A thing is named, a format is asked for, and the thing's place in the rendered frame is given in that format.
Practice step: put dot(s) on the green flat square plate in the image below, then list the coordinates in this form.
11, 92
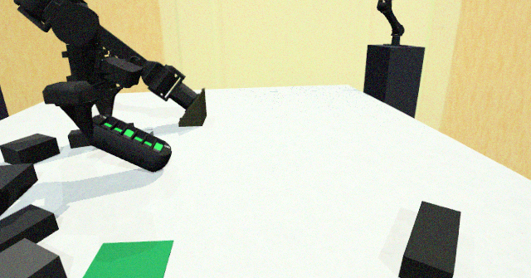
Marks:
143, 259

